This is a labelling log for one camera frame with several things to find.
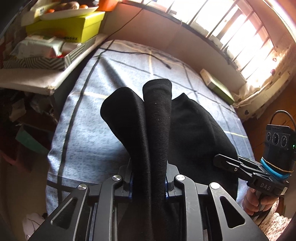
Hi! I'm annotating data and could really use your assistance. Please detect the orange box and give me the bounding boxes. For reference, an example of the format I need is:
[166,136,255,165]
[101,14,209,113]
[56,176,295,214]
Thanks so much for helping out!
[97,0,118,11]

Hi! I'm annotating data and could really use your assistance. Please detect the black and white striped box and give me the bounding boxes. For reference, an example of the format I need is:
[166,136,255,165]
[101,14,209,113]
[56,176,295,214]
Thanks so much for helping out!
[3,36,96,71]

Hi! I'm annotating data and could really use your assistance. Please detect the white bedside shelf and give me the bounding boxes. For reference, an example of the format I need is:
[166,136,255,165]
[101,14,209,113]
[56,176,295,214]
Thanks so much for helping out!
[0,34,107,96]

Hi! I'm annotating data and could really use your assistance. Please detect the blue grid bed sheet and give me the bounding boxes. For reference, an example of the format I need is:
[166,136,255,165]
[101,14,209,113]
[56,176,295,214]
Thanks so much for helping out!
[46,40,253,213]

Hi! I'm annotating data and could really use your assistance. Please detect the green and white box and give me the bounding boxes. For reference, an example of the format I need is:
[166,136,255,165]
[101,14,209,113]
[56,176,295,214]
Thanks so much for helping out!
[200,69,235,105]

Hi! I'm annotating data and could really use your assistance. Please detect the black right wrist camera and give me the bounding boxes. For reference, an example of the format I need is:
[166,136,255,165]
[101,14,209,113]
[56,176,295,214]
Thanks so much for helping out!
[260,124,295,181]

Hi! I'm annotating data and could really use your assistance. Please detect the yellow-green shoe box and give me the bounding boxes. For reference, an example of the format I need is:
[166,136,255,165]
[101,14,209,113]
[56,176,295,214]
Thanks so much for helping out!
[26,11,105,43]

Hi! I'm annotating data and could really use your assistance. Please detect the black charging cable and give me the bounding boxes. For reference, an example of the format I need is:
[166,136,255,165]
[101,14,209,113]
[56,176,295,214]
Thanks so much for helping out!
[99,2,172,70]

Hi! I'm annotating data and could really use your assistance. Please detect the white wet wipes pack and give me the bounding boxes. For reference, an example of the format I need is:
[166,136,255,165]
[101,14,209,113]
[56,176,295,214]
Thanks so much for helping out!
[10,35,81,59]

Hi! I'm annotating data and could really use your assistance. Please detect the floral cream curtain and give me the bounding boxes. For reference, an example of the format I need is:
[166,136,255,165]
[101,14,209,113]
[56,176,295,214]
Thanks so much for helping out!
[233,45,295,122]

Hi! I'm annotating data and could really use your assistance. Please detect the black pants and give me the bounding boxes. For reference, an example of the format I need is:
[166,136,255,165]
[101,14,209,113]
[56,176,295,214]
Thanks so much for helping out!
[100,79,238,240]

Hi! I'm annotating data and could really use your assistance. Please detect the person's right hand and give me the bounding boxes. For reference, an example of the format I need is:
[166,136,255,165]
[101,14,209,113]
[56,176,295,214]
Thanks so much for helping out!
[242,187,277,215]

